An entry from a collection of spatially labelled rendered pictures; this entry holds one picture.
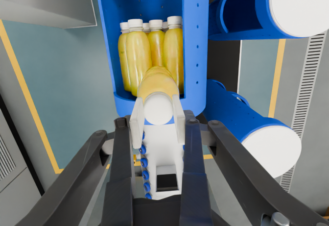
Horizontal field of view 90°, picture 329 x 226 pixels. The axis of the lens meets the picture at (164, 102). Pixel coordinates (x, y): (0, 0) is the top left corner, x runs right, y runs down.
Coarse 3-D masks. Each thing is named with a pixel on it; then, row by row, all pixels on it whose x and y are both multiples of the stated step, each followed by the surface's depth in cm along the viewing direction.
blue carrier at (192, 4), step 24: (120, 0) 51; (144, 0) 55; (168, 0) 55; (192, 0) 34; (192, 24) 36; (192, 48) 37; (120, 72) 55; (192, 72) 39; (120, 96) 55; (192, 96) 41; (144, 120) 41
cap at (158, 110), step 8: (152, 96) 21; (160, 96) 21; (144, 104) 21; (152, 104) 21; (160, 104) 21; (168, 104) 21; (144, 112) 21; (152, 112) 21; (160, 112) 21; (168, 112) 21; (152, 120) 21; (160, 120) 21; (168, 120) 21
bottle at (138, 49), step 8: (136, 32) 43; (144, 32) 45; (128, 40) 43; (136, 40) 43; (144, 40) 44; (128, 48) 44; (136, 48) 43; (144, 48) 44; (128, 56) 45; (136, 56) 44; (144, 56) 44; (128, 64) 46; (136, 64) 44; (144, 64) 45; (136, 72) 45; (144, 72) 46; (136, 80) 46; (136, 88) 47; (136, 96) 48
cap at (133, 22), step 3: (129, 21) 43; (132, 21) 42; (135, 21) 42; (138, 21) 43; (141, 21) 43; (129, 24) 43; (132, 24) 43; (135, 24) 43; (138, 24) 43; (141, 24) 44; (129, 27) 44
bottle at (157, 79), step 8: (152, 72) 30; (160, 72) 29; (168, 72) 34; (144, 80) 26; (152, 80) 25; (160, 80) 24; (168, 80) 25; (144, 88) 24; (152, 88) 23; (160, 88) 23; (168, 88) 24; (176, 88) 26; (144, 96) 24; (168, 96) 23
